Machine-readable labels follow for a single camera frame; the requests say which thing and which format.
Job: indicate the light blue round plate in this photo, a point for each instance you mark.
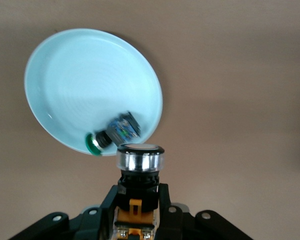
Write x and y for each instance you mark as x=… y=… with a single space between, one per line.
x=90 y=80

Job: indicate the orange and black push-button switch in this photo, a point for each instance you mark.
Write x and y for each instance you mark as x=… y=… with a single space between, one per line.
x=140 y=162

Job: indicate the blue switch with green button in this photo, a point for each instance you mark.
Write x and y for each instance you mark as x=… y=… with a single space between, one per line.
x=122 y=127

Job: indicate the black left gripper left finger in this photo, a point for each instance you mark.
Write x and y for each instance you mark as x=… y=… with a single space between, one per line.
x=90 y=222

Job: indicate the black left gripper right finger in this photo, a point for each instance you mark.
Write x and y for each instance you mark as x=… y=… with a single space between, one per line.
x=180 y=222

